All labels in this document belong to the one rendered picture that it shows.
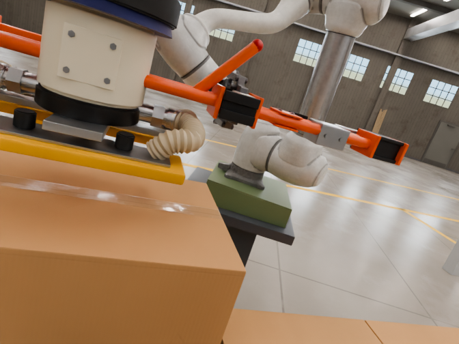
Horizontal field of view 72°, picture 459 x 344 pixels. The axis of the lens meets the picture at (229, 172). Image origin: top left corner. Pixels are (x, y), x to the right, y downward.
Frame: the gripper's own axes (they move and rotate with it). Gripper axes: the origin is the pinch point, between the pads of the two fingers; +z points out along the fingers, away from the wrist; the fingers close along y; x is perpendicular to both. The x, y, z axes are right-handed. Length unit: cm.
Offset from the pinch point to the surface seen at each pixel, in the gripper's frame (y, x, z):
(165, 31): -8.6, 16.7, 5.3
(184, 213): 25.1, 4.7, -0.9
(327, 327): 66, -57, -14
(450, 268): 116, -317, -157
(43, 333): 40, 25, 18
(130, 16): -8.6, 21.9, 10.0
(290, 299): 120, -99, -93
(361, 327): 66, -73, -15
